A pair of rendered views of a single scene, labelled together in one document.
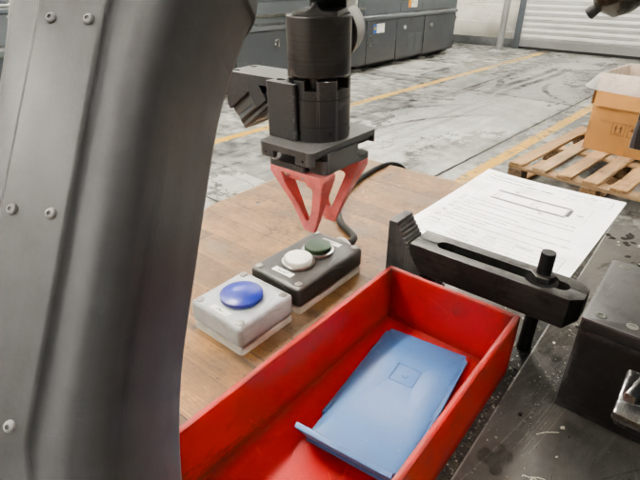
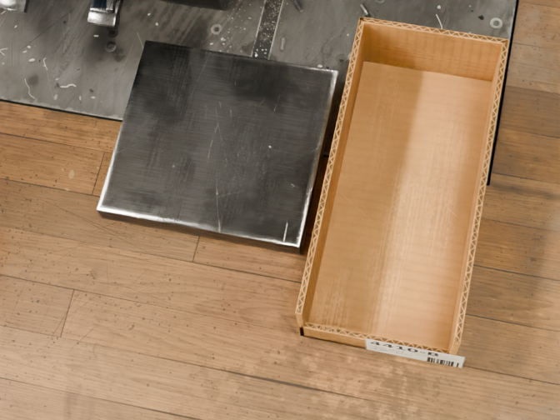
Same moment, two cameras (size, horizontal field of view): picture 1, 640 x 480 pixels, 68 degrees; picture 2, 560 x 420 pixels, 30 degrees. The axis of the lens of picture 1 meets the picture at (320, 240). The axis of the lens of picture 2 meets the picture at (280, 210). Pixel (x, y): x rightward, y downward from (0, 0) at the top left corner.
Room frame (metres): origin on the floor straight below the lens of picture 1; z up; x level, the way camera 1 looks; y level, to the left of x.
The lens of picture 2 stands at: (-0.34, -0.21, 1.71)
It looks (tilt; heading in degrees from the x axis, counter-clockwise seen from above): 69 degrees down; 343
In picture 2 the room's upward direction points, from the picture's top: 11 degrees counter-clockwise
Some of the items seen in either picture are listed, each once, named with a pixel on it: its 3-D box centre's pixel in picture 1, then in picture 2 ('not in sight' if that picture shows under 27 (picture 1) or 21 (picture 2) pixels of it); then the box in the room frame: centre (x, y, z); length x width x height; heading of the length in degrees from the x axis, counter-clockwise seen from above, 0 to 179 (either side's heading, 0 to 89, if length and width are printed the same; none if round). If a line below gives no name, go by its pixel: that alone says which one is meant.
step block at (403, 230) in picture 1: (422, 265); not in sight; (0.40, -0.10, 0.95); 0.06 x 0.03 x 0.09; 51
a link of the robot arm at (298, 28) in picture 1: (320, 44); not in sight; (0.46, 0.00, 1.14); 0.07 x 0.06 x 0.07; 168
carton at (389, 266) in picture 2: not in sight; (409, 190); (-0.10, -0.39, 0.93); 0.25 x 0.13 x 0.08; 141
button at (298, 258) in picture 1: (298, 264); not in sight; (0.42, 0.02, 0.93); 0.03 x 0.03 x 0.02
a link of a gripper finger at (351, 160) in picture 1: (321, 183); not in sight; (0.45, 0.00, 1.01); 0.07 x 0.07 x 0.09; 51
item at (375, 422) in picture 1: (390, 388); not in sight; (0.26, -0.05, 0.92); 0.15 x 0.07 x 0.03; 147
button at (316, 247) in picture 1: (317, 251); not in sight; (0.45, 0.00, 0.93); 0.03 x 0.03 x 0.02
